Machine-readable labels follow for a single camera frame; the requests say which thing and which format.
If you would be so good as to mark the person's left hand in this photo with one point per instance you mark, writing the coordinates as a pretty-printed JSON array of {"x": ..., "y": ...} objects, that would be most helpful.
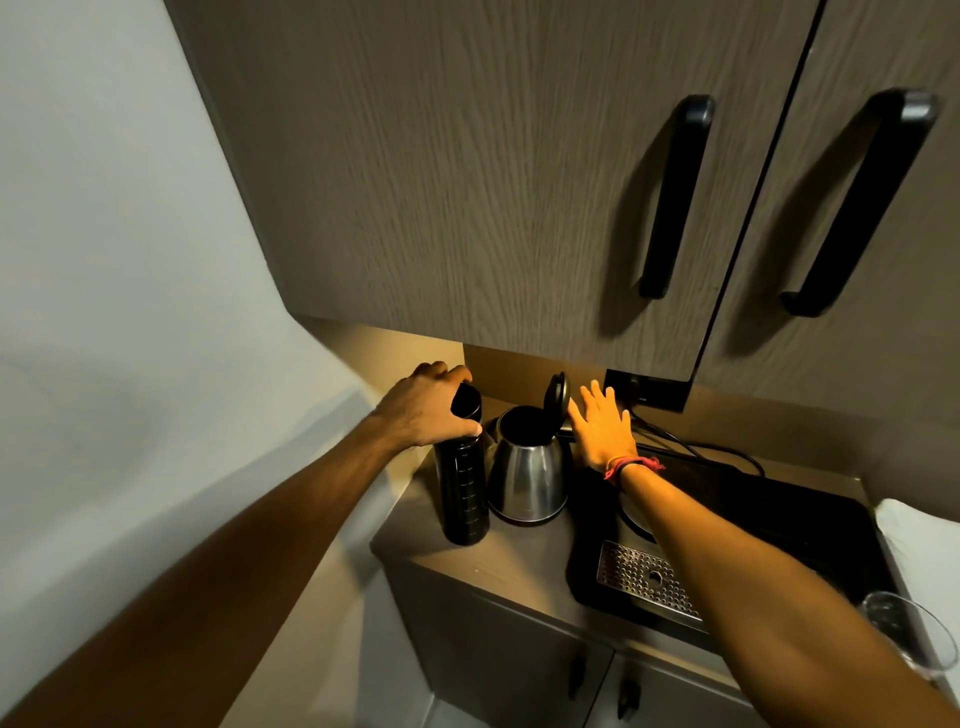
[{"x": 416, "y": 409}]

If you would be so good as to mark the person's right hand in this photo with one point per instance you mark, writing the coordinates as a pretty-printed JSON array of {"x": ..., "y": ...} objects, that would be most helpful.
[{"x": 604, "y": 439}]

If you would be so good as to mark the person's right middle finger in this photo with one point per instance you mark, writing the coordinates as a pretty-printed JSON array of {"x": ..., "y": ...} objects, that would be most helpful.
[{"x": 600, "y": 397}]

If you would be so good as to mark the person's right little finger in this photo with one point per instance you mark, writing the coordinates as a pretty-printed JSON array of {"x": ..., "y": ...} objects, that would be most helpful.
[{"x": 627, "y": 420}]

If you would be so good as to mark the person's right thumb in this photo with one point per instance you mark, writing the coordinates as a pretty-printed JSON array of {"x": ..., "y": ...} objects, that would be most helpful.
[{"x": 578, "y": 418}]

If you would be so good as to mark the person's left thumb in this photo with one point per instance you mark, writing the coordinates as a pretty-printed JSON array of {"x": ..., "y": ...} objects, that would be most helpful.
[{"x": 466, "y": 429}]

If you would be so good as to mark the black water bottle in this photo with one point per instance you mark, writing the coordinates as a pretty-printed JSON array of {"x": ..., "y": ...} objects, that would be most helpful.
[{"x": 463, "y": 487}]

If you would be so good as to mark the person's left forearm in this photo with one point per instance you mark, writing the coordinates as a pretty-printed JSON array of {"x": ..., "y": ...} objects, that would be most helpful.
[{"x": 225, "y": 570}]

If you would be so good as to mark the person's right forearm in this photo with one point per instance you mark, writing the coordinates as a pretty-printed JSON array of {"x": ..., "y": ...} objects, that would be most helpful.
[{"x": 750, "y": 600}]

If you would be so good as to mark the red thread wristband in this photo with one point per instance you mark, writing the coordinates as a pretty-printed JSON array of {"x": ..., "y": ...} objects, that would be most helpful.
[{"x": 628, "y": 463}]

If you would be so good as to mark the stainless steel electric kettle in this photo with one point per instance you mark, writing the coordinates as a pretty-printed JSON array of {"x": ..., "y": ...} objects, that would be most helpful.
[{"x": 526, "y": 472}]

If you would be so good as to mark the perforated metal drip grille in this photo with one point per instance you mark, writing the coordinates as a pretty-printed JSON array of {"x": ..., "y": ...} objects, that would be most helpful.
[{"x": 637, "y": 576}]

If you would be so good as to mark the black countertop tray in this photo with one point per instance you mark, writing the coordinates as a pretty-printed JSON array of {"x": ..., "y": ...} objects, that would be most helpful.
[{"x": 795, "y": 517}]

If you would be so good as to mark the grey lower cabinet door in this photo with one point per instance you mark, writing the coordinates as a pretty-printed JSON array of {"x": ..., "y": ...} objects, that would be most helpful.
[
  {"x": 675, "y": 701},
  {"x": 487, "y": 652}
]

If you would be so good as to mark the wide wooden upper cabinet door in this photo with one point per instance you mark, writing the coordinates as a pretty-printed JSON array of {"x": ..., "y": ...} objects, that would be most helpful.
[{"x": 480, "y": 165}]

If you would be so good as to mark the narrow wooden upper cabinet door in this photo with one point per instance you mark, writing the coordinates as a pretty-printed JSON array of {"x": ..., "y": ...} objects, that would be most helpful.
[{"x": 892, "y": 360}]

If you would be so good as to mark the white cloth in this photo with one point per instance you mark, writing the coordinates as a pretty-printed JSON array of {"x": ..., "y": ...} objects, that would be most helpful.
[{"x": 926, "y": 559}]

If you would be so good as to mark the clear drinking glass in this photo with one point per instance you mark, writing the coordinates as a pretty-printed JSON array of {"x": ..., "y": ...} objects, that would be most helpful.
[{"x": 911, "y": 637}]

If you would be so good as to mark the black wall socket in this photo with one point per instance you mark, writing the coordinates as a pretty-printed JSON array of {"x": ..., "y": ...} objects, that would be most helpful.
[{"x": 651, "y": 390}]

